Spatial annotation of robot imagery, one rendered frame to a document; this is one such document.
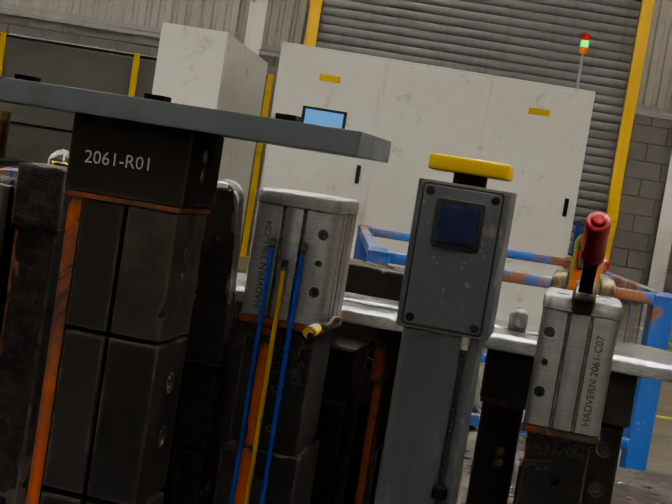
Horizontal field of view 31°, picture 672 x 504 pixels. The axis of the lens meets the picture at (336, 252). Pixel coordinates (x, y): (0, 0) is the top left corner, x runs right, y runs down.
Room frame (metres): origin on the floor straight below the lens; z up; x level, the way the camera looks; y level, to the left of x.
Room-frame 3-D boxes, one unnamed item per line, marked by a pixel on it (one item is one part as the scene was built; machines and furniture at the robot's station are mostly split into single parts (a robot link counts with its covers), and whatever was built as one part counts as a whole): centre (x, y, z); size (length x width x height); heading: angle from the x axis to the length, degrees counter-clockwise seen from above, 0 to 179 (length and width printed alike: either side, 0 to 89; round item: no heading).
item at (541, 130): (9.36, -0.55, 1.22); 2.40 x 0.54 x 2.45; 90
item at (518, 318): (1.24, -0.20, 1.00); 0.02 x 0.02 x 0.04
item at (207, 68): (10.28, 1.26, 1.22); 2.40 x 0.54 x 2.45; 177
